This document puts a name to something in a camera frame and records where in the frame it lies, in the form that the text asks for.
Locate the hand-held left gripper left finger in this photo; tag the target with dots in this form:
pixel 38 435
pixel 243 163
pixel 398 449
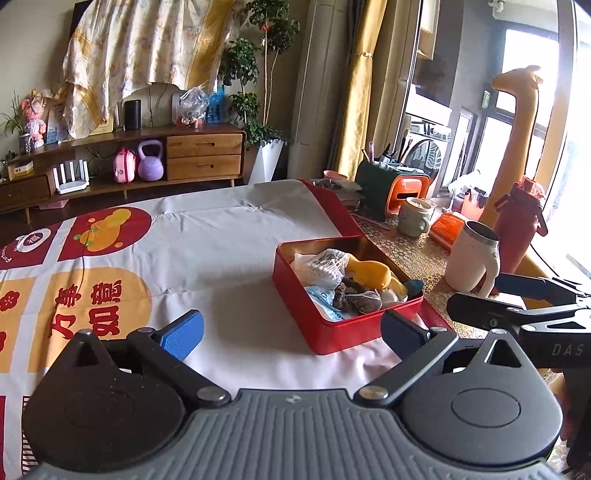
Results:
pixel 182 330

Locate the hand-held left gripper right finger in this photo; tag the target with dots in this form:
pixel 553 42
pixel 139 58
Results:
pixel 401 332

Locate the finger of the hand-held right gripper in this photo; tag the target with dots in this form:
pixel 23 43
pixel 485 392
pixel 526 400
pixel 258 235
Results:
pixel 471 308
pixel 531 285

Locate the yellow plush toy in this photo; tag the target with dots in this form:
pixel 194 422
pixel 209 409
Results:
pixel 374 272

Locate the brown scrunchie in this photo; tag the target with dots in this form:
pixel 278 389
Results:
pixel 341 300

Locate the red tin box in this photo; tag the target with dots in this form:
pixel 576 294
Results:
pixel 323 337

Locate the clear plastic packet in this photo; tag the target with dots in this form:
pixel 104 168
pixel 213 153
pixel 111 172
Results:
pixel 323 300

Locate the white insulated mug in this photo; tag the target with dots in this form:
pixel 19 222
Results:
pixel 468 263

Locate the red water bottle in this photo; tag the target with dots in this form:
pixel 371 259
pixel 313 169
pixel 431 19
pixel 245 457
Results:
pixel 517 221

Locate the patterned gold table mat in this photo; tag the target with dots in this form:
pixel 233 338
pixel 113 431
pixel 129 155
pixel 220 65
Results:
pixel 415 258

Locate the orange packet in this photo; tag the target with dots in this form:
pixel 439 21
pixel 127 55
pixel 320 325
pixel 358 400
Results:
pixel 445 228

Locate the green ceramic mug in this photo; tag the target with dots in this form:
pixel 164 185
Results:
pixel 411 221

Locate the crumpled clear bag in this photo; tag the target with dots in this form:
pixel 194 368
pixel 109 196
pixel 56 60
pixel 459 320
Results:
pixel 466 184

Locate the green orange desktop organizer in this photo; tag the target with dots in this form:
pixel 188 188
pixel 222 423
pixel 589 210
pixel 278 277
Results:
pixel 371 189

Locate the washing machine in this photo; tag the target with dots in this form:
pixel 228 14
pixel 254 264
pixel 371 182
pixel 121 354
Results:
pixel 431 157

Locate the giraffe plush toy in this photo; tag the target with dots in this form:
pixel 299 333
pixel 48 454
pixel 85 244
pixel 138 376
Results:
pixel 519 129

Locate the purple kettlebell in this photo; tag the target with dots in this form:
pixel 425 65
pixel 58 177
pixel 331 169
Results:
pixel 151 166

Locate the wooden TV cabinet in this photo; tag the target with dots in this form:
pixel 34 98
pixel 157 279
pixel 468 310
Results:
pixel 203 164

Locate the pink toy case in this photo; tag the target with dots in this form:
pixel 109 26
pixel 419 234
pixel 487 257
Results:
pixel 125 168

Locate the pink bowl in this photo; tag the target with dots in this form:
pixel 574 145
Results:
pixel 333 174

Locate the pink flat item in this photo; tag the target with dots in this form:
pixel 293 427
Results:
pixel 54 204

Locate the white router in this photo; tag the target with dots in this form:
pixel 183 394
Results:
pixel 71 184

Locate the white planter pot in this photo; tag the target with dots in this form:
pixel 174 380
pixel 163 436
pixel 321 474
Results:
pixel 268 161

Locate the black cylinder speaker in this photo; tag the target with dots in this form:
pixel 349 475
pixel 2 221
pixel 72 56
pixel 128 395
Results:
pixel 132 115

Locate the clear plastic bag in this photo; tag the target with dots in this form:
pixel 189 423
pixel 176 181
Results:
pixel 194 106

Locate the small yellow white box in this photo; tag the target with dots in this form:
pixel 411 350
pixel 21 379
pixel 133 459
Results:
pixel 21 172

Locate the pastel gift bag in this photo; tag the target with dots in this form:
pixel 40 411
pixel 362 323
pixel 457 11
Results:
pixel 55 129

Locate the yellow curtain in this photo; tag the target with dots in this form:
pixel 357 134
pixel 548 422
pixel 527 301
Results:
pixel 360 92

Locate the pink doll bouquet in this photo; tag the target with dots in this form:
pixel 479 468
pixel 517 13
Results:
pixel 34 124

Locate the white tower air conditioner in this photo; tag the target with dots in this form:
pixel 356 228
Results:
pixel 318 92

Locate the green houseplant in vase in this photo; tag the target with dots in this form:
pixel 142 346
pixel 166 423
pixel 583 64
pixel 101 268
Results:
pixel 16 122

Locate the floral yellow sheet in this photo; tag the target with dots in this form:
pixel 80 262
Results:
pixel 138 46

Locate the green indoor tree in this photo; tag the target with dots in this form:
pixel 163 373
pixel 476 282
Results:
pixel 272 27

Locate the black television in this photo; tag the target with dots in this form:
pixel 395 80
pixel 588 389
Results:
pixel 78 11

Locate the green wall sign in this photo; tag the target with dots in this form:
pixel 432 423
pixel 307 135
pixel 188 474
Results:
pixel 485 99

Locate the white security camera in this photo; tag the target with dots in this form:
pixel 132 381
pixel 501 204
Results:
pixel 497 4

